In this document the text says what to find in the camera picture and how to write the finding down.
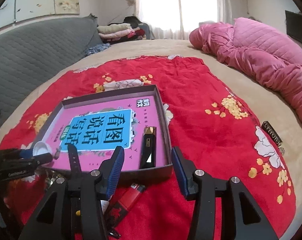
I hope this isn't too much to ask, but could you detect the white plastic jar lid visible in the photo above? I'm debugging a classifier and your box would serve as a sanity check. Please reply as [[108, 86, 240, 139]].
[[33, 141, 52, 156]]

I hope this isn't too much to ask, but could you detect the red and black lighter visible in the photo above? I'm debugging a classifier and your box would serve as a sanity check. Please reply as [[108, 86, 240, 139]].
[[105, 183, 145, 239]]

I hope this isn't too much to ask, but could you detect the black and yellow wristwatch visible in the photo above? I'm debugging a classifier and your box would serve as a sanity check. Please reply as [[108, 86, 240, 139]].
[[67, 144, 82, 233]]

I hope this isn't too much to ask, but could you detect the black hair claw clip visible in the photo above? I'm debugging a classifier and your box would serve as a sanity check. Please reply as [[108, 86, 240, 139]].
[[53, 146, 61, 160]]

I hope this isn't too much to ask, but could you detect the red floral blanket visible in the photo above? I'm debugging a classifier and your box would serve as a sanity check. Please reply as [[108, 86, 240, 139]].
[[0, 56, 296, 239]]

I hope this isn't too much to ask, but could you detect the black and gold lighter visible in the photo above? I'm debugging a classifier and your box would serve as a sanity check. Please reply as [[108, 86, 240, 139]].
[[139, 126, 156, 169]]

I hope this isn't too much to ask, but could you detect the pink and blue book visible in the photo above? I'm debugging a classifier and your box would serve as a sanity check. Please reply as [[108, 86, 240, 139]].
[[42, 95, 168, 172]]

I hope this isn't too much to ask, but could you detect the black blanket label tag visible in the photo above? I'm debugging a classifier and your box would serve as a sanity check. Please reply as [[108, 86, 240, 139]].
[[261, 121, 286, 155]]

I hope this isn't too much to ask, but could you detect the grey cardboard box tray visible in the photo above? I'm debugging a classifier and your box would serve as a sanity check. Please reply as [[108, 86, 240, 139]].
[[31, 85, 173, 184]]

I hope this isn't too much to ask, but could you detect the grey quilted headboard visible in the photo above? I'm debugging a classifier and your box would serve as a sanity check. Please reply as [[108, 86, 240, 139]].
[[0, 15, 102, 124]]

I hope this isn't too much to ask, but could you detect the beige bed sheet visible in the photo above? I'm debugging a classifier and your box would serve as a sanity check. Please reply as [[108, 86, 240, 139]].
[[0, 40, 302, 239]]

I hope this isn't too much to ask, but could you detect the pink quilted duvet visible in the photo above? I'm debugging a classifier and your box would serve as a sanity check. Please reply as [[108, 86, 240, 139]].
[[189, 17, 302, 122]]

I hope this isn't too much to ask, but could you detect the stack of folded clothes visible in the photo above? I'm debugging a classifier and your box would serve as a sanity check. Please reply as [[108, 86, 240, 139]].
[[97, 16, 154, 44]]

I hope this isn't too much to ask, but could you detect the white window curtain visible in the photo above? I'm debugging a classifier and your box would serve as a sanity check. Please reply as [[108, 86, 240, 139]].
[[136, 0, 232, 40]]

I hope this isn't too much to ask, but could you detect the floral wall painting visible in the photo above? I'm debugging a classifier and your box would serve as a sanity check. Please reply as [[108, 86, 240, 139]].
[[0, 0, 80, 28]]

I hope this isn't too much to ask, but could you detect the black wall television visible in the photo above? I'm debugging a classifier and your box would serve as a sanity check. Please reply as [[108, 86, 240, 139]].
[[285, 10, 302, 43]]

